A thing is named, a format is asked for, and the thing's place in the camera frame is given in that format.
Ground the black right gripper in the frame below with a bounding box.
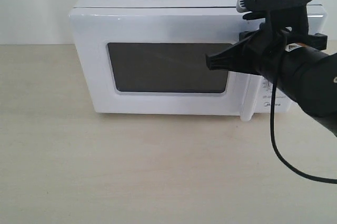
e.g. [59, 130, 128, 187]
[205, 23, 326, 76]

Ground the white microwave door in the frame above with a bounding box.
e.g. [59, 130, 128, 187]
[70, 8, 266, 121]

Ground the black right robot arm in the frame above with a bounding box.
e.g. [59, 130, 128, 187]
[206, 24, 336, 134]

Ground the white Midea microwave oven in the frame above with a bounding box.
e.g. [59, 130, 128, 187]
[68, 0, 328, 123]

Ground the black right camera cable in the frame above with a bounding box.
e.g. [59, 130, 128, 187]
[269, 30, 337, 183]

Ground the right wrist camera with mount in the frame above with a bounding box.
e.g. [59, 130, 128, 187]
[236, 0, 312, 35]

